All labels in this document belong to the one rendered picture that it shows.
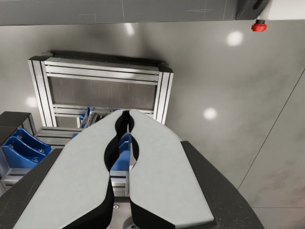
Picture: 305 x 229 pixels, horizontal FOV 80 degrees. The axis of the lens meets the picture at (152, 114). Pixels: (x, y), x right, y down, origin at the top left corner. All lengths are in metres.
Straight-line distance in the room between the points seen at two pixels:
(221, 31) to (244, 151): 1.22
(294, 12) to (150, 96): 0.96
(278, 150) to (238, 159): 0.42
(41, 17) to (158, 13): 0.20
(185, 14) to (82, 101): 1.03
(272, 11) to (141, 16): 0.22
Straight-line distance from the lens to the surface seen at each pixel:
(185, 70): 1.43
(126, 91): 1.22
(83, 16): 0.38
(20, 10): 0.42
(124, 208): 0.54
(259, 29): 0.60
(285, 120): 2.08
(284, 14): 0.42
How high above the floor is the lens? 1.32
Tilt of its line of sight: 58 degrees down
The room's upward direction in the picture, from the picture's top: 173 degrees clockwise
